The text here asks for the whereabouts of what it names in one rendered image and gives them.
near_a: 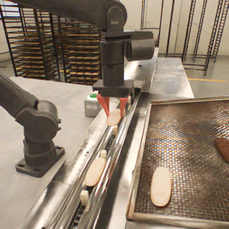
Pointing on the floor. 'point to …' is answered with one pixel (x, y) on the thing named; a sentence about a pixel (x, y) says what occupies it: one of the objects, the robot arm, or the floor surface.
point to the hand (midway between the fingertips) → (114, 114)
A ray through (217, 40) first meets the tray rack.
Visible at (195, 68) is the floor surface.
